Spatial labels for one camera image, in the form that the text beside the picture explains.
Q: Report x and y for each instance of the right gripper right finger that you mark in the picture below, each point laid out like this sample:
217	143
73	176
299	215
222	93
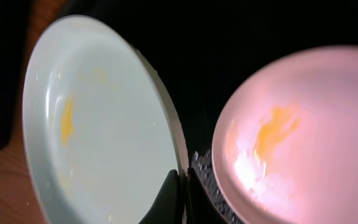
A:
199	207

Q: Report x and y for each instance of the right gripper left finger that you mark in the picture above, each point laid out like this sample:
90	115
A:
167	207

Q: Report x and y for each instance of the mint plate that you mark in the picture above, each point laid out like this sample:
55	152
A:
100	130

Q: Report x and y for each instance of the black round tray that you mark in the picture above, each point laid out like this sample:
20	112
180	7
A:
203	50

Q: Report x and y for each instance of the pink plate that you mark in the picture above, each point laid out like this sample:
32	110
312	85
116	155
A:
285	146

